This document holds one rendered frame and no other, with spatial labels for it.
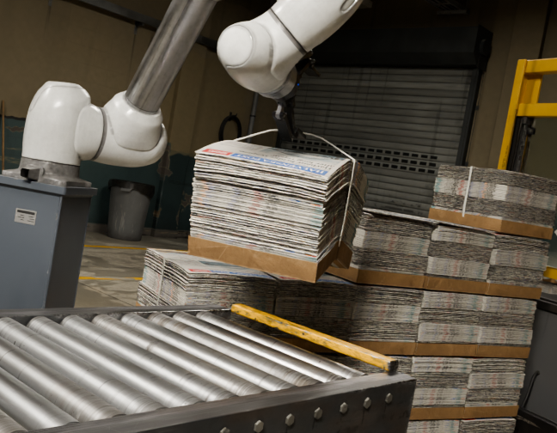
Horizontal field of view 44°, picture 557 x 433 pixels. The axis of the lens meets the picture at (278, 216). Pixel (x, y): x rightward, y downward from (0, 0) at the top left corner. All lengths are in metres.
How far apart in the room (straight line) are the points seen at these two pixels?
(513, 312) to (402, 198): 7.15
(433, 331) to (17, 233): 1.39
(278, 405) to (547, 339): 2.38
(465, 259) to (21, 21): 7.17
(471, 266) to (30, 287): 1.46
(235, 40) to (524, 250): 1.74
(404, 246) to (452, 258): 0.22
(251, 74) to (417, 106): 8.71
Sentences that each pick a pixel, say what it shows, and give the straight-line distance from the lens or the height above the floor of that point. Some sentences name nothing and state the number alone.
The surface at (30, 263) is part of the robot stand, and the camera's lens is 1.91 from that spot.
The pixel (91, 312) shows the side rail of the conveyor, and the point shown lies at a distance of 1.38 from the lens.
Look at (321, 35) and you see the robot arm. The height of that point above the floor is 1.37.
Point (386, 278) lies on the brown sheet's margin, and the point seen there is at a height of 0.86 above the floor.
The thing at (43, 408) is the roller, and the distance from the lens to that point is 0.89.
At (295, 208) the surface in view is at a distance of 1.34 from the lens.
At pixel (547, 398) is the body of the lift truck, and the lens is 3.29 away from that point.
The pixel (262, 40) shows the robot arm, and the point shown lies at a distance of 1.19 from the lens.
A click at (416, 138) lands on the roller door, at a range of 9.78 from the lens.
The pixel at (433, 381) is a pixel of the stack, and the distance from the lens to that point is 2.51.
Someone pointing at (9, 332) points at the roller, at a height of 0.79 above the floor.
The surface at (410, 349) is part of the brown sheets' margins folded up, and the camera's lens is 2.39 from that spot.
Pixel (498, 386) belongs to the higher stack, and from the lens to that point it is 2.75.
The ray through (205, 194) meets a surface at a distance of 1.41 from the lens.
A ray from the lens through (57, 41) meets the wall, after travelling 9.09.
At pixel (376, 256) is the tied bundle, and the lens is 2.21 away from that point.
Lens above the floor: 1.11
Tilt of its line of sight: 3 degrees down
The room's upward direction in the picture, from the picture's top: 10 degrees clockwise
